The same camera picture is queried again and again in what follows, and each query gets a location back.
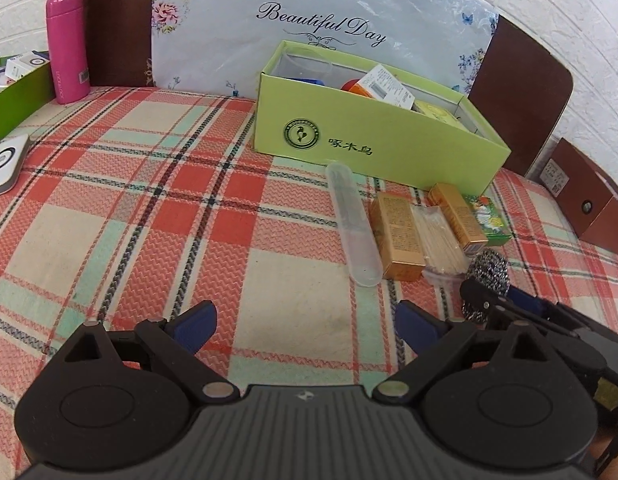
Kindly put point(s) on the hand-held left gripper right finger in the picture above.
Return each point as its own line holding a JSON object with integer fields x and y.
{"x": 414, "y": 323}

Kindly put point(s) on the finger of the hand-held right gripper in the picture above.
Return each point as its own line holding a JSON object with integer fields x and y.
{"x": 476, "y": 292}
{"x": 531, "y": 300}

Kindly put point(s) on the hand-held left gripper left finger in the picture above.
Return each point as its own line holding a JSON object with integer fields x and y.
{"x": 196, "y": 328}

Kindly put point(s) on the steel wool scrubber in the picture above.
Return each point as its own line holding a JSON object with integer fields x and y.
{"x": 489, "y": 270}

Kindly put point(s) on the light green cardboard box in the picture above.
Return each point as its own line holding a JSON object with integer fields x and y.
{"x": 389, "y": 145}

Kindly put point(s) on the yellow medicine box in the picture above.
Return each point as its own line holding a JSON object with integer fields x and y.
{"x": 434, "y": 111}

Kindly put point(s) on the orange and white box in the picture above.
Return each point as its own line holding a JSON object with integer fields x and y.
{"x": 384, "y": 85}

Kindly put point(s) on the cotton swab pack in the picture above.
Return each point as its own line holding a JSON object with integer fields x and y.
{"x": 439, "y": 247}

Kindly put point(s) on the green printed packet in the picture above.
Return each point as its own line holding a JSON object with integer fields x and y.
{"x": 491, "y": 222}

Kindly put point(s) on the small gold box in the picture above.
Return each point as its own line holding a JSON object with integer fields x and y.
{"x": 456, "y": 215}

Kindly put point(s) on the large gold box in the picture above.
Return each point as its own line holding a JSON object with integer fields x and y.
{"x": 396, "y": 240}

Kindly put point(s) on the brown cardboard box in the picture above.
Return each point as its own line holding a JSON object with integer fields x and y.
{"x": 604, "y": 220}

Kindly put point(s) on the clear plastic tube case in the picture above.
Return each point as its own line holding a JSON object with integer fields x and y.
{"x": 349, "y": 225}

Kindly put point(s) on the plaid blanket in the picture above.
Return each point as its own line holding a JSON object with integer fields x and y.
{"x": 114, "y": 240}

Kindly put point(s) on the white flat device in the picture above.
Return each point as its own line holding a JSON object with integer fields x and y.
{"x": 6, "y": 165}

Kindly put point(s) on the clear plastic container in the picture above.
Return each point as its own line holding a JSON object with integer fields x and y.
{"x": 304, "y": 67}

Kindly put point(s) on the dark green storage box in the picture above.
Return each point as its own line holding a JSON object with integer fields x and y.
{"x": 19, "y": 105}

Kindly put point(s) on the pink thermos bottle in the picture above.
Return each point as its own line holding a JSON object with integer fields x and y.
{"x": 66, "y": 45}

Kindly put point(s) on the small white box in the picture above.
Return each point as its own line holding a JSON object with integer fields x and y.
{"x": 26, "y": 65}

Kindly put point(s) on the floral printed bedding bag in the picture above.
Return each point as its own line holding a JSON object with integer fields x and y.
{"x": 314, "y": 0}

